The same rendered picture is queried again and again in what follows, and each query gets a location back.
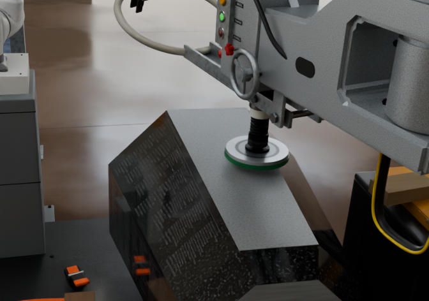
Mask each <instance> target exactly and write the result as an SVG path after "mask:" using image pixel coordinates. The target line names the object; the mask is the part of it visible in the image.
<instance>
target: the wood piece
mask: <svg viewBox="0 0 429 301"><path fill-rule="evenodd" d="M374 180H375V178H373V179H370V184H369V188H368V192H369V193H370V194H371V195H372V193H373V185H374ZM425 199H429V178H428V177H427V176H426V175H421V176H420V175H418V174H416V173H415V172H410V173H403V174H398V175H390V176H388V178H387V182H386V189H385V194H384V205H385V206H390V205H397V204H401V203H408V202H414V201H418V200H425Z"/></svg>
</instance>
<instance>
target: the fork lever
mask: <svg viewBox="0 0 429 301"><path fill-rule="evenodd" d="M209 46H210V47H211V53H210V54H206V55H202V54H201V53H200V52H198V51H196V50H195V49H193V48H192V47H190V46H189V45H187V44H184V49H185V56H183V57H184V58H186V59H187V60H189V61H190V62H192V63H193V64H194V65H196V66H198V67H199V68H200V69H202V70H203V71H205V72H206V73H208V74H209V75H211V76H212V77H213V78H215V79H217V80H218V81H219V82H221V83H222V84H223V85H225V86H227V87H228V88H229V89H231V90H233V88H232V84H231V82H230V79H229V78H227V77H225V76H224V75H222V74H221V71H220V68H221V58H219V57H218V51H219V50H221V49H222V47H220V46H219V45H217V44H215V43H213V42H212V41H210V42H209ZM233 91H234V90H233ZM247 101H249V102H250V103H251V104H253V105H255V106H256V107H257V108H259V109H260V110H262V111H263V112H265V113H266V114H268V115H269V116H270V118H269V119H270V121H271V123H272V124H273V123H277V122H278V116H277V115H276V113H272V107H273V99H271V98H270V97H268V96H266V95H265V94H263V93H262V92H257V93H256V95H255V96H254V97H253V98H252V99H250V100H247ZM286 103H287V104H289V105H290V106H292V107H293V108H295V109H296V111H292V112H291V111H290V110H288V109H286V108H285V117H284V122H283V125H284V126H285V127H286V128H288V129H290V128H292V119H295V118H299V117H306V116H308V117H309V118H311V119H312V120H314V121H315V122H317V123H321V122H322V118H321V117H319V116H318V115H315V114H314V113H312V112H311V111H309V110H307V109H305V108H303V107H302V106H300V105H298V104H297V103H295V102H293V101H292V100H290V99H289V98H287V99H286Z"/></svg>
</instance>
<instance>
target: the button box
mask: <svg viewBox="0 0 429 301"><path fill-rule="evenodd" d="M234 10H235V0H227V2H226V5H225V6H222V5H221V4H220V0H217V11H216V32H215V42H216V43H218V44H220V45H221V46H223V47H226V44H227V43H231V44H232V37H233V27H234ZM221 11H223V12H224V13H225V21H224V23H221V22H220V19H219V13H220V12H221ZM220 27H222V28H223V30H224V37H223V39H220V38H219V36H218V29H219V28H220Z"/></svg>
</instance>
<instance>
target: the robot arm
mask: <svg viewBox="0 0 429 301"><path fill-rule="evenodd" d="M144 1H148V0H131V3H130V8H133V7H136V10H135V12H136V13H139V12H142V8H143V5H144ZM24 17H25V15H24V0H0V72H7V71H8V67H7V66H6V61H7V57H6V56H4V54H3V44H4V43H5V41H6V39H7V38H9V37H11V36H13V35H14V34H15V33H16V32H17V31H18V30H19V29H20V28H21V27H22V25H23V23H24Z"/></svg>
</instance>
